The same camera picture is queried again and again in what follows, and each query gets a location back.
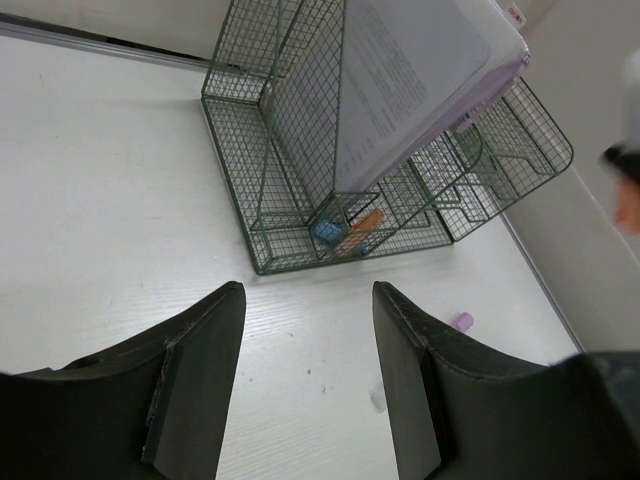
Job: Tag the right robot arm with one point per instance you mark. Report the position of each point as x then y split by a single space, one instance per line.
623 157

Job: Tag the orange marker pen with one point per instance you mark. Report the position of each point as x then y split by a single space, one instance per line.
357 234

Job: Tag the blue marker pen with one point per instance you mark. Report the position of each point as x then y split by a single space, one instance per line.
328 232

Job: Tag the green wire mesh organizer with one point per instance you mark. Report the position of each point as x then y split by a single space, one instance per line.
461 180

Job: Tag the clear zip pouch purple zipper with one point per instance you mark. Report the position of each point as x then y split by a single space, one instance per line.
381 127

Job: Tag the white notebook booklet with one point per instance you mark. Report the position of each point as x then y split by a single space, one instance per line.
369 37

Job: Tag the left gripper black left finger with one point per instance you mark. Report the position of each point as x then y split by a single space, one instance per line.
153 406

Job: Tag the pink marker pen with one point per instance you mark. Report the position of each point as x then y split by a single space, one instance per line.
463 322

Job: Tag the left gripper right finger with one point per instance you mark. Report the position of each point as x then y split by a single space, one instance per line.
459 409

